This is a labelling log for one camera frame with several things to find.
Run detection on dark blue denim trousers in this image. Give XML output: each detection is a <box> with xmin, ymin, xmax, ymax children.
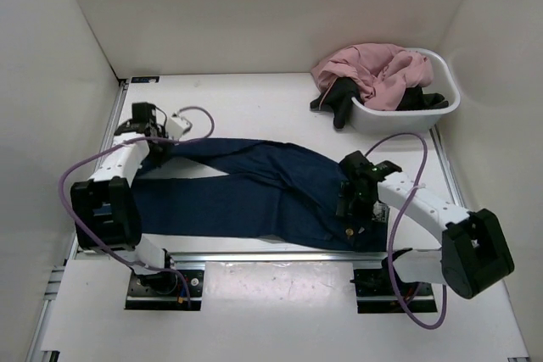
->
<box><xmin>132</xmin><ymin>138</ymin><xmax>387</xmax><ymax>253</ymax></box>

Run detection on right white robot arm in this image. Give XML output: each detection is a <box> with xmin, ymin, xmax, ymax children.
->
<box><xmin>337</xmin><ymin>151</ymin><xmax>515</xmax><ymax>299</ymax></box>

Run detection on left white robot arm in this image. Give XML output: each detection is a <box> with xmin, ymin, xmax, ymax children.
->
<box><xmin>70</xmin><ymin>102</ymin><xmax>187</xmax><ymax>294</ymax></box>

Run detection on small blue label sticker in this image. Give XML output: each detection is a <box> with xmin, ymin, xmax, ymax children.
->
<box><xmin>131</xmin><ymin>76</ymin><xmax>160</xmax><ymax>84</ymax></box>

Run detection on white plastic basket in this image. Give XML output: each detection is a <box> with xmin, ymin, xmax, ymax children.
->
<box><xmin>349</xmin><ymin>47</ymin><xmax>461</xmax><ymax>136</ymax></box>

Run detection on black garment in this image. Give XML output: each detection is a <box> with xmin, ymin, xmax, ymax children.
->
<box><xmin>310</xmin><ymin>77</ymin><xmax>449</xmax><ymax>130</ymax></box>

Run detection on pink garment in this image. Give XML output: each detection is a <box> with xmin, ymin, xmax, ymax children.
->
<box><xmin>311</xmin><ymin>43</ymin><xmax>434</xmax><ymax>111</ymax></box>

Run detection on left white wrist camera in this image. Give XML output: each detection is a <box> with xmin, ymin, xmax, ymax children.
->
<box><xmin>165</xmin><ymin>114</ymin><xmax>193</xmax><ymax>141</ymax></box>

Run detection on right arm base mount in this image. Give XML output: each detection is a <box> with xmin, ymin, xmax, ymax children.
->
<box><xmin>349</xmin><ymin>252</ymin><xmax>437</xmax><ymax>314</ymax></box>

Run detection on aluminium rail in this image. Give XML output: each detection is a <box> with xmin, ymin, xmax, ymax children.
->
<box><xmin>71</xmin><ymin>251</ymin><xmax>442</xmax><ymax>263</ymax></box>

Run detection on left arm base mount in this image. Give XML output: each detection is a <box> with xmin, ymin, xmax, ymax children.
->
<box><xmin>125</xmin><ymin>261</ymin><xmax>205</xmax><ymax>312</ymax></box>

